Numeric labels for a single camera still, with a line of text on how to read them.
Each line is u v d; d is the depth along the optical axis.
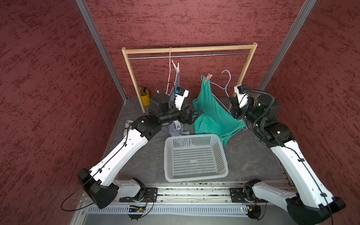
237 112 0.56
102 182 0.38
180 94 0.54
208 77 0.74
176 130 0.76
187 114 0.56
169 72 0.65
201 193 0.76
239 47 0.61
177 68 0.78
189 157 0.87
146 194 0.73
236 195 0.74
